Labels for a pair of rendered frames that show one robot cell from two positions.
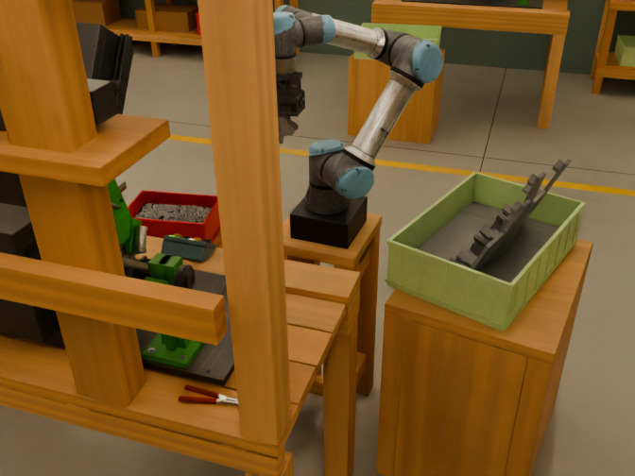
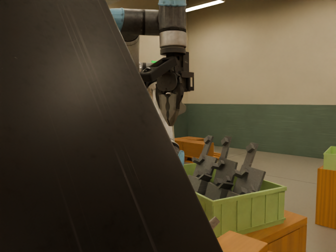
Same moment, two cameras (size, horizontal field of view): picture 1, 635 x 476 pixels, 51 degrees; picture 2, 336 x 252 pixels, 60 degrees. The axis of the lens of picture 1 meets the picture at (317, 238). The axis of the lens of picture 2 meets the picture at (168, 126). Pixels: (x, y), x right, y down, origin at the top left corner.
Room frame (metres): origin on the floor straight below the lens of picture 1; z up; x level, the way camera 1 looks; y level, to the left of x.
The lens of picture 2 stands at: (1.48, 0.85, 1.35)
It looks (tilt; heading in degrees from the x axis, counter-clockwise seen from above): 5 degrees down; 294
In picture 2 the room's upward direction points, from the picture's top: straight up
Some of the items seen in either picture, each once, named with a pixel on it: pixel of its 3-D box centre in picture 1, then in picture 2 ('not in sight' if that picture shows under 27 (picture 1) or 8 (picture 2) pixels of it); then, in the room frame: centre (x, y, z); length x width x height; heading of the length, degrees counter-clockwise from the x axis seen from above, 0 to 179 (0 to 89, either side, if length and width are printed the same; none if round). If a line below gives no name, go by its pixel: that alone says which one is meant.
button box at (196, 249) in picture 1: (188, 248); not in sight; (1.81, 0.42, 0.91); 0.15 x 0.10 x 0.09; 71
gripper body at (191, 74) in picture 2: (286, 93); (174, 71); (1.80, 0.08, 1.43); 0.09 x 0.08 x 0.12; 74
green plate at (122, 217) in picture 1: (100, 206); not in sight; (1.62, 0.60, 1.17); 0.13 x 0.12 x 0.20; 71
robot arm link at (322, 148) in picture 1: (327, 161); not in sight; (2.03, -0.04, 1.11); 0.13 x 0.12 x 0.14; 30
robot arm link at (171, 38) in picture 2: (283, 63); (172, 42); (1.80, 0.09, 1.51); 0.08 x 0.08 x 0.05
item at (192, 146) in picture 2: not in sight; (194, 149); (3.62, -5.48, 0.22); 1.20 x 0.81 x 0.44; 157
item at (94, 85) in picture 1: (74, 99); not in sight; (1.29, 0.49, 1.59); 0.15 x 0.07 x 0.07; 71
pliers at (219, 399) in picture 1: (212, 398); not in sight; (1.17, 0.26, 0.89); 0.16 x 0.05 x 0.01; 76
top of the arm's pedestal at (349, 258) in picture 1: (326, 232); not in sight; (2.03, -0.03, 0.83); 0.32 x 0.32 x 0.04; 68
